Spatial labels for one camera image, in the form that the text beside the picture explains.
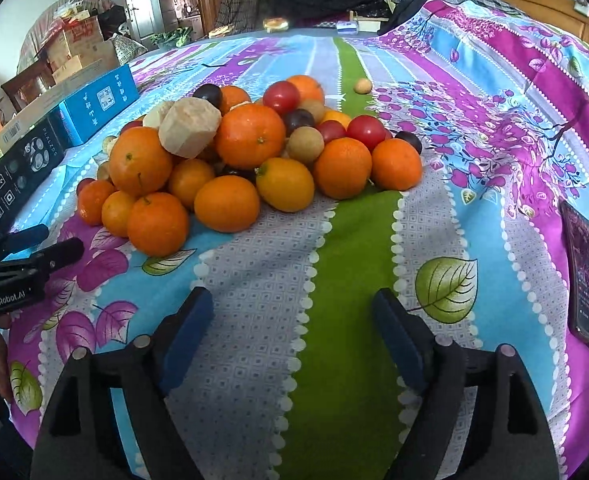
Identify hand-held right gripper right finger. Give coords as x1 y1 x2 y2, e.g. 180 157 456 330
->
372 287 560 480

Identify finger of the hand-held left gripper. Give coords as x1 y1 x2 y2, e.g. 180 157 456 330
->
0 237 85 281
0 224 50 263

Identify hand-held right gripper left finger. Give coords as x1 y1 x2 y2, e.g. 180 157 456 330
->
29 286 215 480

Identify peeled white root piece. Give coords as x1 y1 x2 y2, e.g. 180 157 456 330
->
142 101 175 128

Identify peeled beige root chunk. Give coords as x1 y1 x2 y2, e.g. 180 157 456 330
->
158 99 222 160

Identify red tomato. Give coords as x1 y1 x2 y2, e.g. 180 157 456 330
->
347 115 388 151
316 120 348 145
263 81 301 116

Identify pile of oranges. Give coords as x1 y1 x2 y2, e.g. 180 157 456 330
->
77 74 424 258

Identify large brown-green round fruit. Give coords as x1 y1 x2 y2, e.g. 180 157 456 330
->
287 126 325 165

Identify small brown-green round fruit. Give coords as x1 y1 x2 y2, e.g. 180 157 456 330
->
299 99 326 125

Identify black shaver box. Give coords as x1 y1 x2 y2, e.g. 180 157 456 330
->
0 120 68 241

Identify long beige cardboard box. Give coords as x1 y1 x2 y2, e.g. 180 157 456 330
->
0 59 105 166

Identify wooden chair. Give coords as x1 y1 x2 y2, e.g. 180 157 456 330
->
2 65 55 111

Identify blue cardboard box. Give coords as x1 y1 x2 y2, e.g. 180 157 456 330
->
59 64 140 146

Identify black smartphone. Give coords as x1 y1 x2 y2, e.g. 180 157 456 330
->
559 200 589 358

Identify red-print cardboard carton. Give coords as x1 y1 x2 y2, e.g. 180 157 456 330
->
49 15 120 86

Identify printed floral bedsheet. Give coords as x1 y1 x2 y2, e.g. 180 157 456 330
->
4 0 589 480

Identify green leafy plant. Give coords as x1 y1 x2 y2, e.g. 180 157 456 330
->
149 27 194 52

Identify brown plaid cloth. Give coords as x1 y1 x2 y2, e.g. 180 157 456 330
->
214 0 275 36

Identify wooden headboard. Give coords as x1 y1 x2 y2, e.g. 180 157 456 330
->
499 0 589 61

